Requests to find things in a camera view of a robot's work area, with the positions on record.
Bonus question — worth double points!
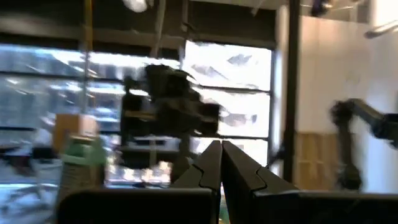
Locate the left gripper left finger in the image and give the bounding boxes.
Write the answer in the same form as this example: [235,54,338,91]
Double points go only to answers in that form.
[57,139,223,224]

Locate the large glass window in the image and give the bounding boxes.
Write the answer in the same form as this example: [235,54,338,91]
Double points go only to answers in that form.
[0,40,274,187]

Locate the teal-capped steel bottle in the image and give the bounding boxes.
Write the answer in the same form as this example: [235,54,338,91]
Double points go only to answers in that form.
[58,133,107,202]

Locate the cardboard box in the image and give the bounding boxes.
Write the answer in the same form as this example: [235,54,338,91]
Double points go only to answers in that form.
[52,113,100,152]

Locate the black aluminium table frame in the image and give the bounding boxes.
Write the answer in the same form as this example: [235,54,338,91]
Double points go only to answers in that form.
[283,0,302,184]

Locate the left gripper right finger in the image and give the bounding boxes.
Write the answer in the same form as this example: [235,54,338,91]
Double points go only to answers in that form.
[221,140,398,224]

